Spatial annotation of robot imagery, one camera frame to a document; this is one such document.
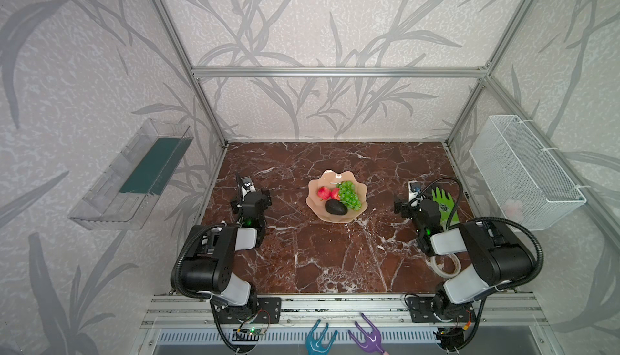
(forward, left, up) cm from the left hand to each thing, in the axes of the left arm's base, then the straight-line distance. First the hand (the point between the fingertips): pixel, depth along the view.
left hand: (252, 183), depth 93 cm
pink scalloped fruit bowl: (+7, -30, -7) cm, 32 cm away
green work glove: (-4, -79, -10) cm, 80 cm away
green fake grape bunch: (-4, -37, -1) cm, 37 cm away
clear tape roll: (-31, -68, -7) cm, 75 cm away
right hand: (0, -62, -1) cm, 62 cm away
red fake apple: (-2, -28, -4) cm, 28 cm away
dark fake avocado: (-8, -33, -4) cm, 34 cm away
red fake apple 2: (-2, -33, -5) cm, 33 cm away
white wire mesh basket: (-17, -83, +25) cm, 88 cm away
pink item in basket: (-17, -86, +13) cm, 88 cm away
